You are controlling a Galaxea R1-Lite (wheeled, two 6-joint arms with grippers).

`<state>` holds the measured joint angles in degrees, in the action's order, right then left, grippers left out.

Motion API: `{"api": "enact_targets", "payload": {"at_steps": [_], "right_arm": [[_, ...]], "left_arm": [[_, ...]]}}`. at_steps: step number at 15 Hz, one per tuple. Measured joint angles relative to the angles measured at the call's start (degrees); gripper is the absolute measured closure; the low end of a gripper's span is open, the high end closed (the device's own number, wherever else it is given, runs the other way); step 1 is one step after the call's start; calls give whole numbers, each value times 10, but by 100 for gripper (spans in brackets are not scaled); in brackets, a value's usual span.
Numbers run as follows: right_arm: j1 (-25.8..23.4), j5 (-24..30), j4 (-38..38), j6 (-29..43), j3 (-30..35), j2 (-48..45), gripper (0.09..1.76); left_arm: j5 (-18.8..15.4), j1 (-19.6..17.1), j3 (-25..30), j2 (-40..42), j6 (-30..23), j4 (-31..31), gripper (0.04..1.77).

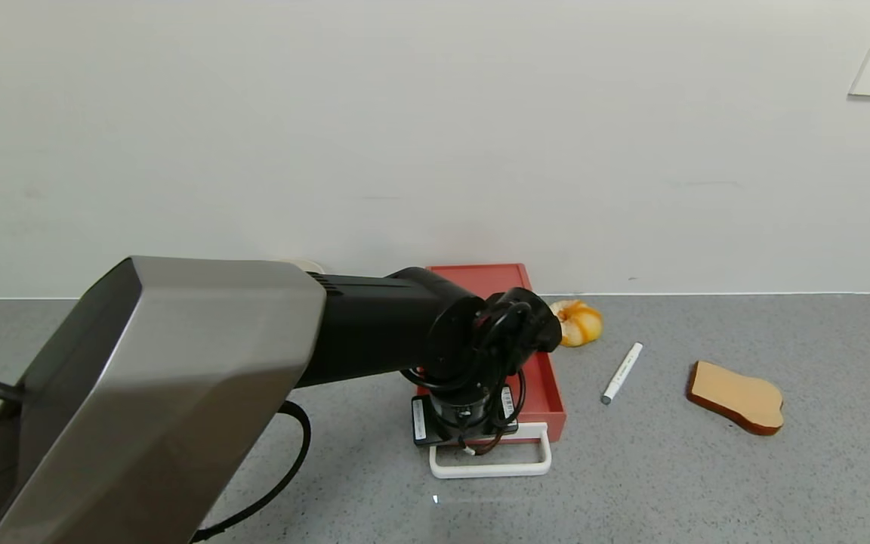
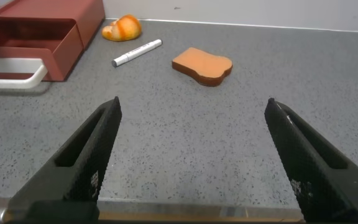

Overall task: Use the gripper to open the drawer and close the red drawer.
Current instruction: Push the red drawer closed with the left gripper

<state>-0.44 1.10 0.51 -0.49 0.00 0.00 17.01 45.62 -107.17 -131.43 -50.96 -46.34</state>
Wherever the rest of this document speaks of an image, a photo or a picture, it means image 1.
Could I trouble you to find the red drawer with white handle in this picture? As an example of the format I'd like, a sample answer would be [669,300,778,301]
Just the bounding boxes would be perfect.
[414,348,567,480]

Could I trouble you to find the orange and white bread roll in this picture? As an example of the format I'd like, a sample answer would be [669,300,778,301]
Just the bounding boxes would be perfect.
[551,300,603,348]

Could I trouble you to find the white marker pen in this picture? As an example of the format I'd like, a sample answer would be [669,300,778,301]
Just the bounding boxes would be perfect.
[601,342,644,406]

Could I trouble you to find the toast slice with brown crust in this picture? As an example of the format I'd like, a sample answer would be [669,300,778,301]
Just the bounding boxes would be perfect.
[687,360,785,437]

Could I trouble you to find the thin black cable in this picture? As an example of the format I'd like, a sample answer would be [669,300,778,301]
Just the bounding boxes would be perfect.
[192,400,313,544]

